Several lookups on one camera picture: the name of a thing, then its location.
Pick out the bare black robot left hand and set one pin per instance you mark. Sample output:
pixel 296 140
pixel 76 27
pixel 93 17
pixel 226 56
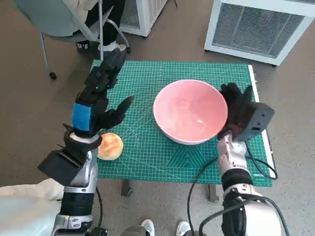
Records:
pixel 81 115

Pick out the black gloved robot right hand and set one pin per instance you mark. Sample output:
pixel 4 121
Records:
pixel 236 105

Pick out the round toy bread bun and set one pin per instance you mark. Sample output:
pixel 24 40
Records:
pixel 110 146

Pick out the pink bowl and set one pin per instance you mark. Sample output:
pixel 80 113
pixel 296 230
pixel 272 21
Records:
pixel 187 110

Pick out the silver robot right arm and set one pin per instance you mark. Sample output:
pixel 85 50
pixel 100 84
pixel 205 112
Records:
pixel 231 157

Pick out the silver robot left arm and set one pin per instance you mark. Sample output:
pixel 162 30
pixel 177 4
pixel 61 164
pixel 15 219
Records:
pixel 88 169

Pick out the green cutting mat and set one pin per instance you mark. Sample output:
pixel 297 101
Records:
pixel 147 73

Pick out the large white grilled unit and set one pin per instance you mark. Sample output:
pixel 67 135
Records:
pixel 258 27

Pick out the black metal table leg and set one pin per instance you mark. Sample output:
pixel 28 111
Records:
pixel 213 194
pixel 126 188

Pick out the seated person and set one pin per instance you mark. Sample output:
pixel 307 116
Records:
pixel 108 27

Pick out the grey office chair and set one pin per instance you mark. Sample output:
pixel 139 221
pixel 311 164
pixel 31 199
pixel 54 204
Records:
pixel 49 14

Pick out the person in pale clothing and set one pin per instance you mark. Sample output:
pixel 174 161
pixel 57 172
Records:
pixel 19 211

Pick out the small black box device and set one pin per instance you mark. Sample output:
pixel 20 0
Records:
pixel 98 231

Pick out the small white grilled unit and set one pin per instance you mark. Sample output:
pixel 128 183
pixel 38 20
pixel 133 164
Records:
pixel 145 14

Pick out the grey robot waist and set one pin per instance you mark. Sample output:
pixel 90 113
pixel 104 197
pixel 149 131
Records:
pixel 134 231

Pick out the white robot left foot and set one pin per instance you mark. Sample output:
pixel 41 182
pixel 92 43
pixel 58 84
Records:
pixel 147 225

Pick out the white robot foot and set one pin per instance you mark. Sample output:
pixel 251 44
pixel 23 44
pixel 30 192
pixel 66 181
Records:
pixel 183 226
pixel 147 225

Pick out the white robot right foot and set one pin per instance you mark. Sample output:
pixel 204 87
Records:
pixel 183 226

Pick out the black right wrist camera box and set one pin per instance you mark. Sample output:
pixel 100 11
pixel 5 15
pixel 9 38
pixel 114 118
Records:
pixel 258 118

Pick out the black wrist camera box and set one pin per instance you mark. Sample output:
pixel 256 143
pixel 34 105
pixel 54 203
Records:
pixel 59 167
pixel 258 118

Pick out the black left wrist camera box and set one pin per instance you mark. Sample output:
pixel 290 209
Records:
pixel 59 167

